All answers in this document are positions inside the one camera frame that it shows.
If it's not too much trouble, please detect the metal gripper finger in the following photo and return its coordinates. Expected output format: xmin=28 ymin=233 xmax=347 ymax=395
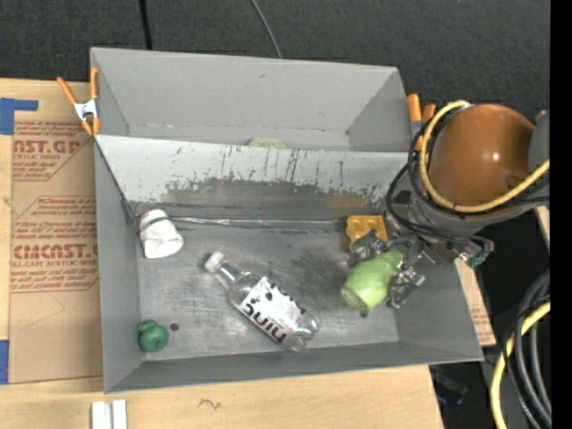
xmin=348 ymin=231 xmax=390 ymax=266
xmin=385 ymin=269 xmax=426 ymax=309

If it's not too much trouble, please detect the yellow block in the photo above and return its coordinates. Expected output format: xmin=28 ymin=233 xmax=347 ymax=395
xmin=345 ymin=214 xmax=390 ymax=253

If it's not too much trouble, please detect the clear plastic bottle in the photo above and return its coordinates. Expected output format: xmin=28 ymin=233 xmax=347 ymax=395
xmin=203 ymin=250 xmax=321 ymax=352

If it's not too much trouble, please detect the grey metal bin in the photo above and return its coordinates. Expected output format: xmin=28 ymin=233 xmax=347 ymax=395
xmin=88 ymin=46 xmax=486 ymax=395

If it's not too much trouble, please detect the white cup with green band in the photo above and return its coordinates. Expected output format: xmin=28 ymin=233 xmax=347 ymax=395
xmin=139 ymin=208 xmax=185 ymax=260

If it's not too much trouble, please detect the green toy fruit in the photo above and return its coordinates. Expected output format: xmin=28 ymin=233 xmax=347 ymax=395
xmin=136 ymin=319 xmax=171 ymax=354

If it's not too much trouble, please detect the brown cardboard board red print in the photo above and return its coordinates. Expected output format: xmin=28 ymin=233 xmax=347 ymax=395
xmin=0 ymin=77 xmax=498 ymax=385

